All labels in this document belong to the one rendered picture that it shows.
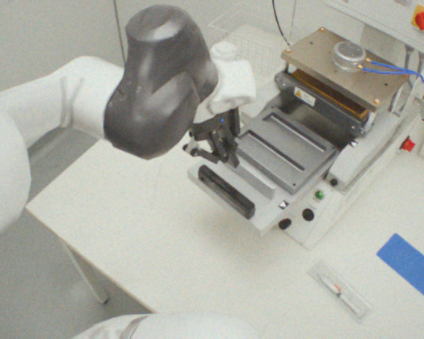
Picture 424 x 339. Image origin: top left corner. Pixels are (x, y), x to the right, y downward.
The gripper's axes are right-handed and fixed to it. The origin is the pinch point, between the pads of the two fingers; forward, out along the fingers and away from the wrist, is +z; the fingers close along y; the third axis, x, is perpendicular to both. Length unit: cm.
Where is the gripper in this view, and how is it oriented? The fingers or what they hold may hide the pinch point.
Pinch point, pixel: (228, 154)
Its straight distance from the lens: 79.3
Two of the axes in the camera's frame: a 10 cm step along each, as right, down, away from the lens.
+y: -6.2, 7.7, -1.5
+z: 2.5, 3.7, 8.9
